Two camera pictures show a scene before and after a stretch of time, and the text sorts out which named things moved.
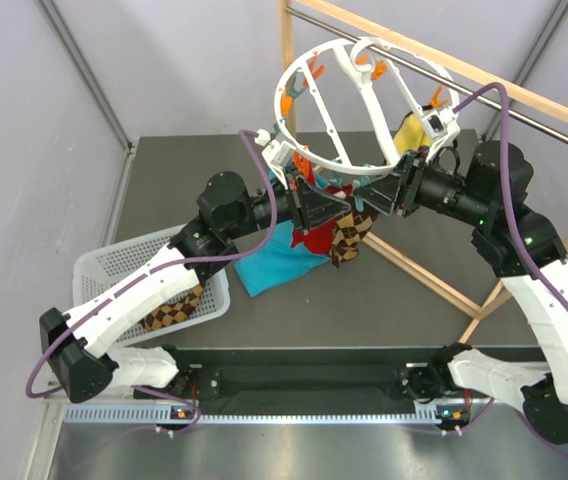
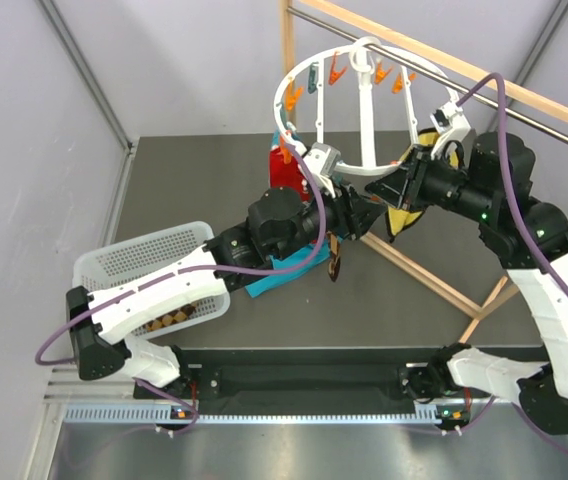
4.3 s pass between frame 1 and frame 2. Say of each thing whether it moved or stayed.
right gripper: stayed
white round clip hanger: moved
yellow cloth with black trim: moved
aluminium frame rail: stayed
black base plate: stayed
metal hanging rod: stayed
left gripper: moved
